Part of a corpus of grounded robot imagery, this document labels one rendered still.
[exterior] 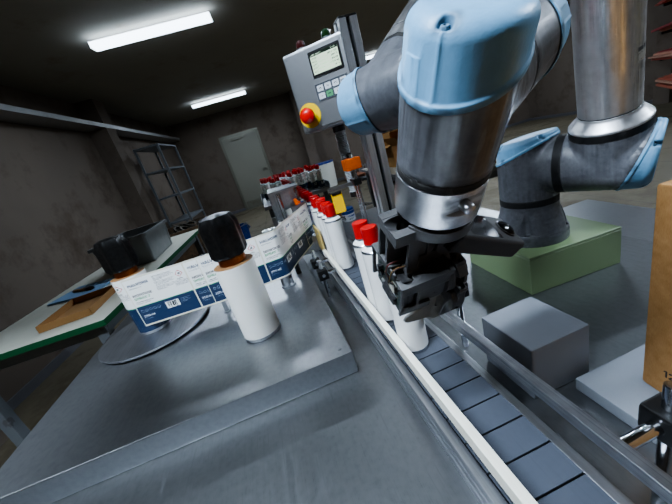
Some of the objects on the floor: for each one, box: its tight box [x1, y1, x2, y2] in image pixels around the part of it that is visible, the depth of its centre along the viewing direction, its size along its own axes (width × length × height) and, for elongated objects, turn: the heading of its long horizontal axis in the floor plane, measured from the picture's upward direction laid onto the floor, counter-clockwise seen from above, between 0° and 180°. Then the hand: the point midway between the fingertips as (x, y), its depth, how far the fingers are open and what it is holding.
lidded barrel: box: [315, 159, 338, 187], centre depth 910 cm, size 59×59×72 cm
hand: (429, 307), depth 44 cm, fingers closed
